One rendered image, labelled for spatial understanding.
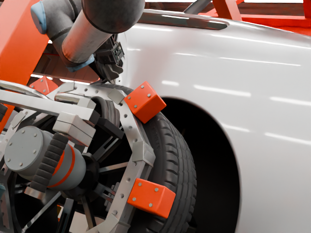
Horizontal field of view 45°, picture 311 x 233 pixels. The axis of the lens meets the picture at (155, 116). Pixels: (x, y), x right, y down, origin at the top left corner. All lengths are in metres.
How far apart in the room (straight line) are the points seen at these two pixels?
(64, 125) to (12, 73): 0.65
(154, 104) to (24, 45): 0.64
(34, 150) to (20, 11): 0.68
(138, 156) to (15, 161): 0.32
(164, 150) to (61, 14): 0.51
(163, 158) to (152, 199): 0.16
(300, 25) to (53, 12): 3.30
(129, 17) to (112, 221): 0.52
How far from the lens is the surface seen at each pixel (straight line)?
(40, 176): 0.86
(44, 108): 0.99
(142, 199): 0.96
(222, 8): 3.21
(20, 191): 1.36
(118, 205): 0.99
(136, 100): 1.08
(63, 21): 1.20
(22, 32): 1.51
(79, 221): 6.30
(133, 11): 0.69
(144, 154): 1.00
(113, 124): 0.95
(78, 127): 0.89
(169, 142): 1.09
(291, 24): 4.22
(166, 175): 1.05
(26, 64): 1.53
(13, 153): 1.06
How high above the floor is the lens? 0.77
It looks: 16 degrees up
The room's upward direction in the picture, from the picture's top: 22 degrees clockwise
